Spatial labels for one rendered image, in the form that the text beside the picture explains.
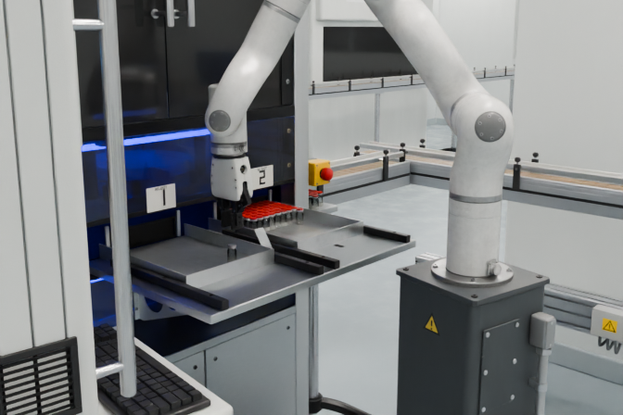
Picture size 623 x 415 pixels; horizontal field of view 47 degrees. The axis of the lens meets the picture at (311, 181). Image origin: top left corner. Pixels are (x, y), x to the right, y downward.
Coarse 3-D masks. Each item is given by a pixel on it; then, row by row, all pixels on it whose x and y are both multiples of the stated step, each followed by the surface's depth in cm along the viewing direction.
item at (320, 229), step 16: (304, 208) 209; (304, 224) 204; (320, 224) 204; (336, 224) 202; (352, 224) 192; (272, 240) 183; (288, 240) 179; (304, 240) 178; (320, 240) 183; (336, 240) 188
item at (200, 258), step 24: (168, 240) 189; (192, 240) 189; (216, 240) 185; (240, 240) 178; (144, 264) 162; (168, 264) 170; (192, 264) 170; (216, 264) 170; (240, 264) 163; (264, 264) 169
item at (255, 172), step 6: (258, 168) 199; (264, 168) 201; (270, 168) 203; (252, 174) 198; (258, 174) 200; (270, 174) 203; (252, 180) 198; (258, 180) 200; (264, 180) 202; (270, 180) 203; (252, 186) 199; (258, 186) 200; (264, 186) 202
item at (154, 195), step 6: (162, 186) 176; (168, 186) 177; (174, 186) 179; (150, 192) 174; (156, 192) 175; (162, 192) 176; (168, 192) 178; (174, 192) 179; (150, 198) 174; (156, 198) 175; (162, 198) 177; (168, 198) 178; (174, 198) 179; (150, 204) 174; (156, 204) 175; (162, 204) 177; (168, 204) 178; (174, 204) 180; (150, 210) 174; (156, 210) 176
